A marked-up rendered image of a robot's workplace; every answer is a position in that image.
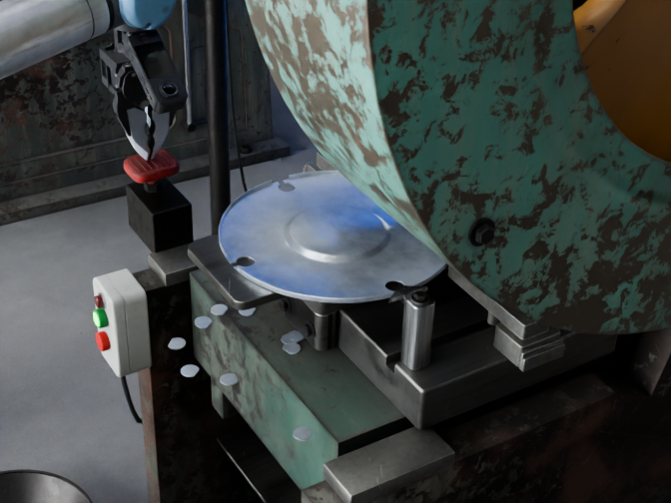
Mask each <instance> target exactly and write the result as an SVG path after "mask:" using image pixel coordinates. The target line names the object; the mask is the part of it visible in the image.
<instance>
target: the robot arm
mask: <svg viewBox="0 0 671 503"><path fill-rule="evenodd" d="M176 1H177V0H2V1H0V80H1V79H3V78H5V77H8V76H10V75H12V74H14V73H16V72H19V71H21V70H23V69H25V68H28V67H30V66H32V65H34V64H37V63H39V62H41V61H43V60H46V59H48V58H50V57H52V56H55V55H57V54H59V53H61V52H63V51H66V50H68V49H70V48H72V47H75V46H77V45H79V44H81V43H84V42H86V41H88V40H90V39H93V38H95V37H97V36H99V35H102V34H104V33H106V32H107V31H110V30H113V29H114V40H115V42H112V43H111V45H110V46H106V47H101V48H99V50H100V61H101V72H102V83H103V84H104V85H105V86H106V87H107V88H108V89H109V91H110V92H111V93H112V94H113V95H115V97H114V99H113V108H114V112H115V115H116V117H117V119H118V120H119V122H120V123H121V125H122V127H123V128H124V130H125V133H126V135H127V137H128V139H129V140H130V142H131V144H132V146H133V147H134V149H135V150H136V151H137V153H138V154H139V155H140V156H141V157H142V158H144V159H145V160H146V161H149V160H150V159H154V158H155V156H156V155H157V153H158V151H159V150H160V148H161V146H162V145H163V143H164V141H165V139H166V137H167V135H168V132H169V129H170V127H171V126H172V124H173V121H174V118H175V115H176V112H177V110H181V109H184V108H185V105H186V102H187V99H188V96H189V94H188V92H187V90H186V88H185V86H184V84H183V82H182V80H181V78H180V75H179V73H178V71H177V69H176V67H175V65H174V63H173V61H172V59H171V57H170V55H169V53H168V51H167V48H166V46H165V44H164V42H163V40H162V38H161V36H160V34H159V32H158V31H151V30H153V29H156V28H158V27H159V26H161V25H162V24H164V23H165V22H166V21H167V20H168V19H169V17H170V16H171V14H172V12H173V10H174V8H175V5H176ZM114 48H115V49H114ZM109 49H114V50H109ZM107 50H109V51H107ZM104 62H105V63H106V73H107V77H106V76H105V73H104ZM148 100H149V102H150V105H149V106H148V107H146V108H145V111H144V110H143V109H142V108H141V107H139V106H140V104H141V103H142V102H144V101H148ZM134 104H135V105H134ZM146 122H147V123H148V125H149V127H150V129H149V134H150V142H149V145H148V135H147V133H146V132H145V125H146Z"/></svg>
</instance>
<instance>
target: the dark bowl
mask: <svg viewBox="0 0 671 503"><path fill-rule="evenodd" d="M0 503H93V502H92V500H91V498H90V497H89V496H88V494H87V493H86V492H85V491H84V490H83V489H82V488H81V487H80V486H78V485H77V484H76V483H74V482H73V481H71V480H69V479H67V478H65V477H63V476H60V475H57V474H54V473H51V472H46V471H41V470H31V469H16V470H6V471H0Z"/></svg>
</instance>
